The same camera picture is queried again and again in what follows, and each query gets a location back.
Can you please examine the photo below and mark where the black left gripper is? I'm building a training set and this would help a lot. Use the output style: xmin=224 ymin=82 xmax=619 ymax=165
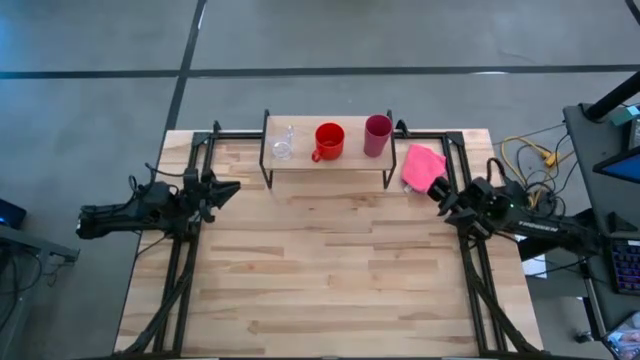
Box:
xmin=197 ymin=169 xmax=242 ymax=224

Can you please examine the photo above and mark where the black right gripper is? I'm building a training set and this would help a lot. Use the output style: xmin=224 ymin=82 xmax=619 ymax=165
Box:
xmin=427 ymin=175 xmax=489 ymax=236

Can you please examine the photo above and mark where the tall dark red cup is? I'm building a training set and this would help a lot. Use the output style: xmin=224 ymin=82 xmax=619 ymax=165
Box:
xmin=363 ymin=114 xmax=394 ymax=159

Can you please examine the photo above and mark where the red mug with handle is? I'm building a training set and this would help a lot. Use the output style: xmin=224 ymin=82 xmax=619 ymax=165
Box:
xmin=310 ymin=122 xmax=346 ymax=164

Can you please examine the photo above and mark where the wooden shelf with black legs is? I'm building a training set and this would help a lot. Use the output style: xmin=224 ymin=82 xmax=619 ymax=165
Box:
xmin=258 ymin=108 xmax=399 ymax=191

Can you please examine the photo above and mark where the pink cloth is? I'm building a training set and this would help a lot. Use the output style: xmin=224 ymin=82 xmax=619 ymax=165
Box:
xmin=399 ymin=143 xmax=448 ymax=195

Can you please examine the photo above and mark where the clear glass mug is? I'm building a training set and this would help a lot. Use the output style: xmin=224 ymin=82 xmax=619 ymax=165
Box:
xmin=271 ymin=124 xmax=296 ymax=162

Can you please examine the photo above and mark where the dark grey desk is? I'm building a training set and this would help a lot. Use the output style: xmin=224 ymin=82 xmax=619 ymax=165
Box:
xmin=562 ymin=102 xmax=640 ymax=346

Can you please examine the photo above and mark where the blue screen monitor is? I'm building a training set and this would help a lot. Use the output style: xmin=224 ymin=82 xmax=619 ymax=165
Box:
xmin=592 ymin=144 xmax=640 ymax=186

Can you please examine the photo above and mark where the black pole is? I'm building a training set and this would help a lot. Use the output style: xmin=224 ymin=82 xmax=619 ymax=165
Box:
xmin=584 ymin=69 xmax=640 ymax=122

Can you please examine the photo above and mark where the grey side stand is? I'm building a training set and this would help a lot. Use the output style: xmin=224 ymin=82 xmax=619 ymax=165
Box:
xmin=0 ymin=219 xmax=81 ymax=354

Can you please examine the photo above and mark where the keyboard with coloured keys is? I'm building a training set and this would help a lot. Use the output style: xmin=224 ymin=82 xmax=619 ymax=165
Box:
xmin=609 ymin=237 xmax=640 ymax=296

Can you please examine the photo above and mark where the teal box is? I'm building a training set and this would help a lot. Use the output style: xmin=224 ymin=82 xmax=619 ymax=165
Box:
xmin=613 ymin=103 xmax=640 ymax=127

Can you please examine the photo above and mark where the black device with blue light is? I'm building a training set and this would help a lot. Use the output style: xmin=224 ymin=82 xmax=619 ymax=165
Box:
xmin=0 ymin=198 xmax=29 ymax=230

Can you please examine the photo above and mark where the tablet with colourful screen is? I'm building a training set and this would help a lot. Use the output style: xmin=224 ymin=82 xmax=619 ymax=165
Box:
xmin=602 ymin=309 xmax=640 ymax=360

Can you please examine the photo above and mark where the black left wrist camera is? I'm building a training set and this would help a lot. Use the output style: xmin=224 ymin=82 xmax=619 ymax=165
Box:
xmin=182 ymin=167 xmax=201 ymax=199

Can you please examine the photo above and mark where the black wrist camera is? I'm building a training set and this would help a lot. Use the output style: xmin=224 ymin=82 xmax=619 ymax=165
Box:
xmin=469 ymin=176 xmax=497 ymax=204
xmin=182 ymin=167 xmax=201 ymax=199

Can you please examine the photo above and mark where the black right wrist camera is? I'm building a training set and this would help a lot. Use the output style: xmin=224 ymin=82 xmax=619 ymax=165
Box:
xmin=469 ymin=176 xmax=497 ymax=204

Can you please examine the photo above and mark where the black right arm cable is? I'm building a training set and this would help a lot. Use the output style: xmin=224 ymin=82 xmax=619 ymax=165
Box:
xmin=485 ymin=157 xmax=509 ymax=189

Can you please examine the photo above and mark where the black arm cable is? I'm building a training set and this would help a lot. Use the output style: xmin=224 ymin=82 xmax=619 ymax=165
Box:
xmin=485 ymin=157 xmax=509 ymax=189
xmin=128 ymin=162 xmax=186 ymax=201

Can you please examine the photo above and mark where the black aluminium table frame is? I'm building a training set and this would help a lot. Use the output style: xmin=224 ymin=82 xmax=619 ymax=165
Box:
xmin=112 ymin=119 xmax=551 ymax=359

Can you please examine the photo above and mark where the yellow cable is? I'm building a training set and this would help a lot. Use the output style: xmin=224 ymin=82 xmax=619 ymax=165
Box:
xmin=499 ymin=134 xmax=560 ymax=209

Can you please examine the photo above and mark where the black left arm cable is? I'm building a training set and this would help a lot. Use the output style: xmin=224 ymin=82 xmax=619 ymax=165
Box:
xmin=128 ymin=162 xmax=186 ymax=201

